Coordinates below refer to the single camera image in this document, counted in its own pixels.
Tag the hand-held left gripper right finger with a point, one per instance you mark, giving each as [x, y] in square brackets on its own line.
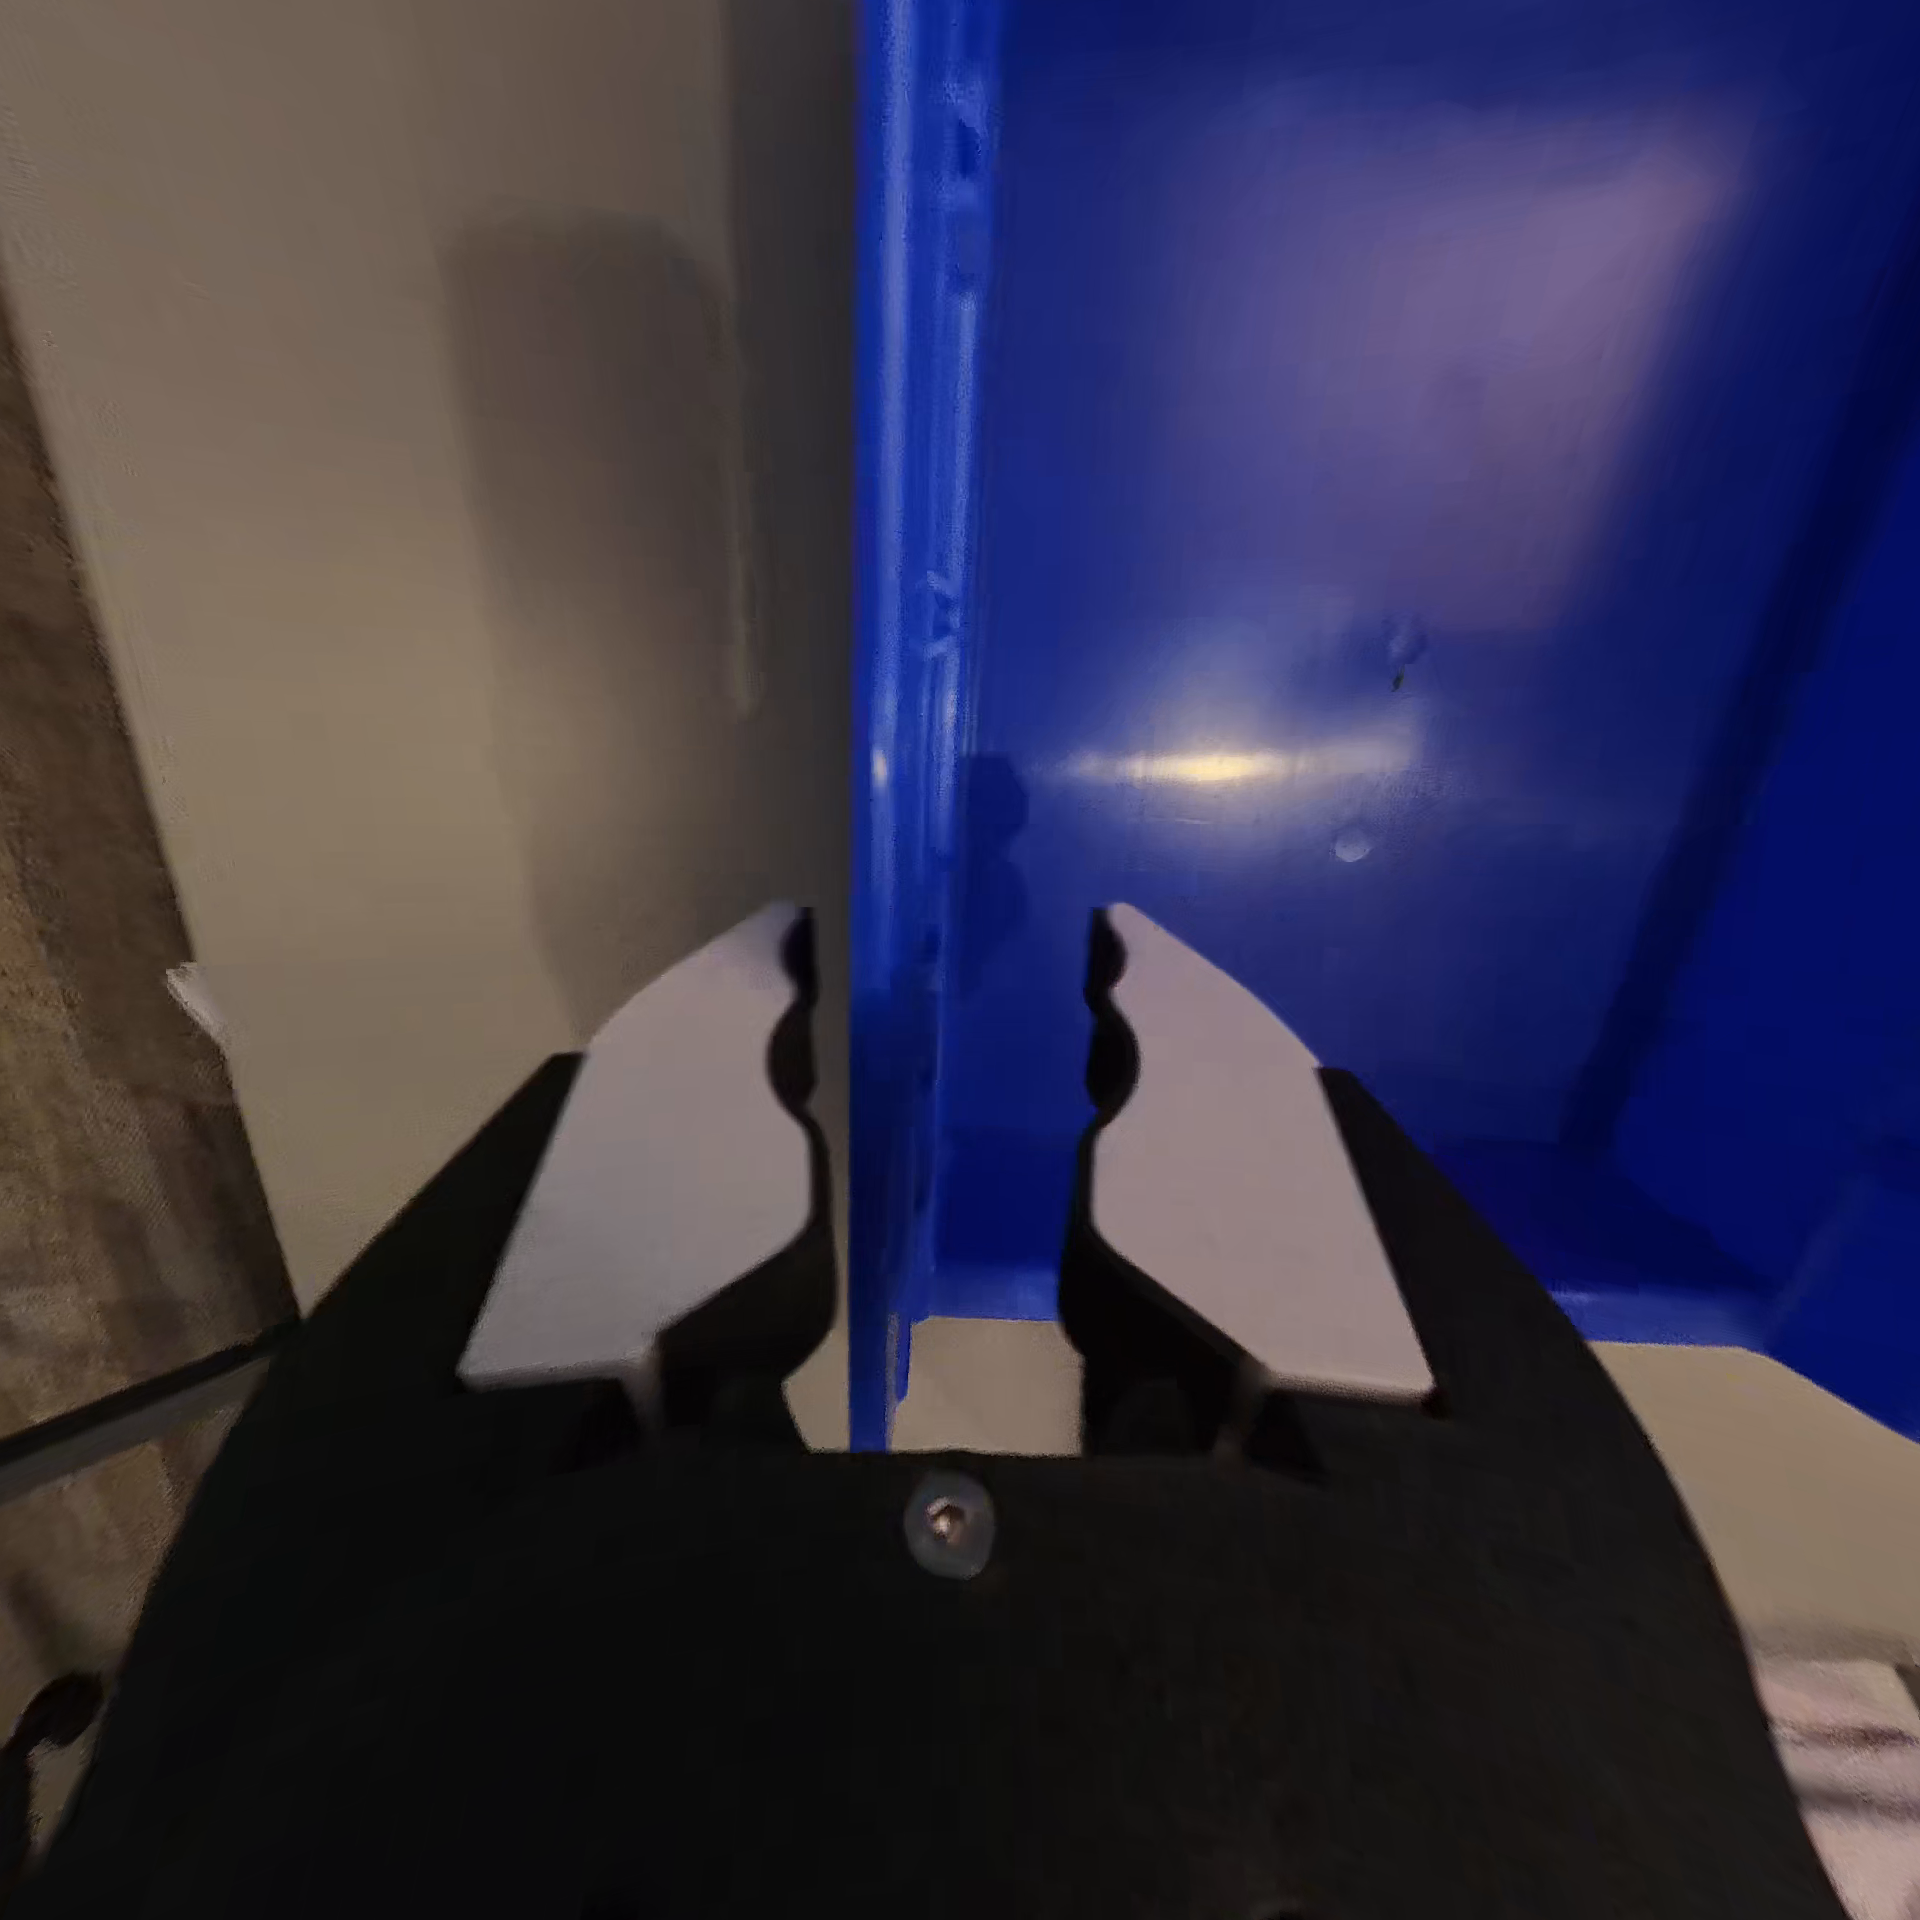
[1244, 1219]

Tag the person's leg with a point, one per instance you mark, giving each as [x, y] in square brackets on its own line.
[1846, 1769]

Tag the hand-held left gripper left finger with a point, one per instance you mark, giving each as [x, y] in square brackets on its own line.
[647, 1198]

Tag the blue plastic bin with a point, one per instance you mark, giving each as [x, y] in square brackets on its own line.
[1351, 450]

